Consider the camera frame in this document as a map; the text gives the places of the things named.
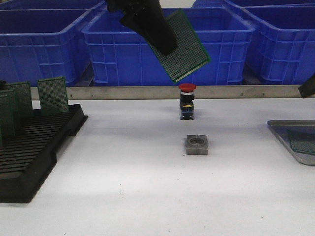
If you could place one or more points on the black slotted board rack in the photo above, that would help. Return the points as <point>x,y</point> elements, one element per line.
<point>27,159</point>

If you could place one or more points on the green perforated circuit board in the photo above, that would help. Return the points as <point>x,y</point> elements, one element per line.
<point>189,56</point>
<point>23,97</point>
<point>14,108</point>
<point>302,142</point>
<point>6,117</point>
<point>53,96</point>
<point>1,136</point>

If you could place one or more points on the grey metal square nut block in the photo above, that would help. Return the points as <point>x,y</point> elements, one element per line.
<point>197,145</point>

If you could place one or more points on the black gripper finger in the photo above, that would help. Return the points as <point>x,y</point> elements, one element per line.
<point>146,18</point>
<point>307,89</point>

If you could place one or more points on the blue plastic crate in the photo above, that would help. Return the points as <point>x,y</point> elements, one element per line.
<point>282,49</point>
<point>231,4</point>
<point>51,4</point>
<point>40,44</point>
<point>121,57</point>

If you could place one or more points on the red emergency stop button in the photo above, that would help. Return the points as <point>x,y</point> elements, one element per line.
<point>186,101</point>

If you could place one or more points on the silver metal tray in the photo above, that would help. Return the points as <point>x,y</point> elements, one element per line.
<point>280,129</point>

